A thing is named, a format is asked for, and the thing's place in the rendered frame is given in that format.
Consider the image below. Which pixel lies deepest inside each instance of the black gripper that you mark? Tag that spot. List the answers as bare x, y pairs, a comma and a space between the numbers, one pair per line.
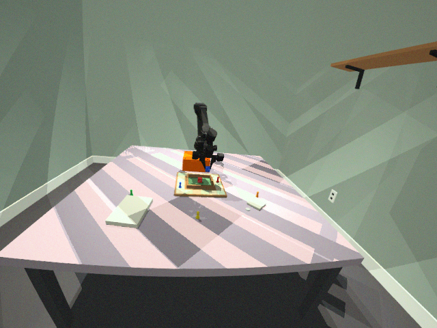
202, 156

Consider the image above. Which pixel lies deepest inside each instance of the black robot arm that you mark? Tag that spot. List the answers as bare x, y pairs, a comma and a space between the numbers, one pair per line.
206, 134

